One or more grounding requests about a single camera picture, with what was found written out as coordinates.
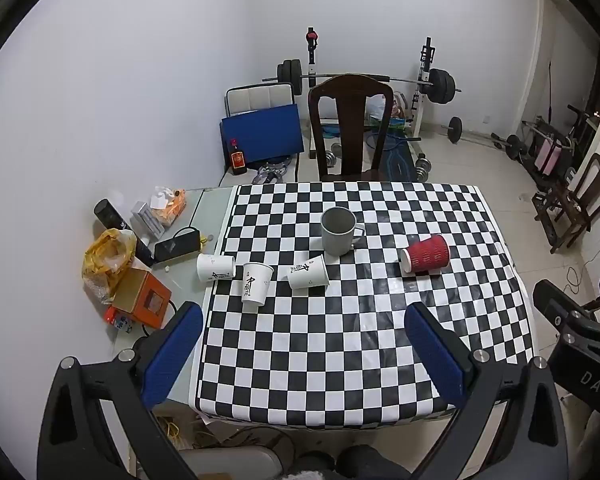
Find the small red white packet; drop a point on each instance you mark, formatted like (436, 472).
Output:
(117, 321)

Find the grey mug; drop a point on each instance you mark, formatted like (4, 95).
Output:
(337, 235)

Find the grey stool seat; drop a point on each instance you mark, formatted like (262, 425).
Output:
(232, 462)

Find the chrome dumbbell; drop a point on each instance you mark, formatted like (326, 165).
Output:
(333, 154)
(423, 167)

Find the black dumbbell bar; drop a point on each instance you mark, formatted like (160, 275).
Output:
(455, 129)

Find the exercise machine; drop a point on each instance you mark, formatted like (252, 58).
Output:
(565, 135)

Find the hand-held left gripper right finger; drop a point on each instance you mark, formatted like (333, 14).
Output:
(437, 355)

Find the dark bottle red label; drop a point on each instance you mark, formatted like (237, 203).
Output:
(237, 160)

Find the blue board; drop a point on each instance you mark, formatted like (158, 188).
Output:
(262, 132)

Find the black cylinder bottle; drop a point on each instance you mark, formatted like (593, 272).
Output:
(111, 217)

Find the pile of metal weight plates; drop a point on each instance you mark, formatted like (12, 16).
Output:
(270, 172)

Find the red ribbed paper cup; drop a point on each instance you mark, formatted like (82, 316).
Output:
(426, 255)

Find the white padded chair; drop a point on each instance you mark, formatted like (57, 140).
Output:
(257, 97)

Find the brown wooden chair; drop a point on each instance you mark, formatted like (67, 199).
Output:
(587, 195)

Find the white squat rack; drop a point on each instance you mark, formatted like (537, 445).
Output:
(422, 90)

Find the white printed paper cup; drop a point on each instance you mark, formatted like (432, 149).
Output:
(255, 284)
(215, 267)
(307, 272)

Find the orange cardboard box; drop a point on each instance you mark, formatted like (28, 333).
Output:
(142, 297)

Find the yellow plastic bag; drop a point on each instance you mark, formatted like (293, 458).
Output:
(105, 262)

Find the black power adapter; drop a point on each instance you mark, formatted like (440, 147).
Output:
(177, 245)

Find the dark wooden chair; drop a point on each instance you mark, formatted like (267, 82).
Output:
(350, 120)

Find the orange tissue pack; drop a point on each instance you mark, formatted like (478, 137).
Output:
(169, 207)

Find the black white checkered tablecloth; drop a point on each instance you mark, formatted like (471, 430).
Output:
(360, 340)

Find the person's legs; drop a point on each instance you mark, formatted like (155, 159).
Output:
(355, 462)

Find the silver box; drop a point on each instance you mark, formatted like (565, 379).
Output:
(147, 220)

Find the pink bag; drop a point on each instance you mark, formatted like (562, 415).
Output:
(548, 155)

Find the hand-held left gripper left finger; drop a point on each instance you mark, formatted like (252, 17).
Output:
(172, 355)

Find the barbell with black plates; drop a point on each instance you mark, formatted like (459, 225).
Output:
(440, 85)

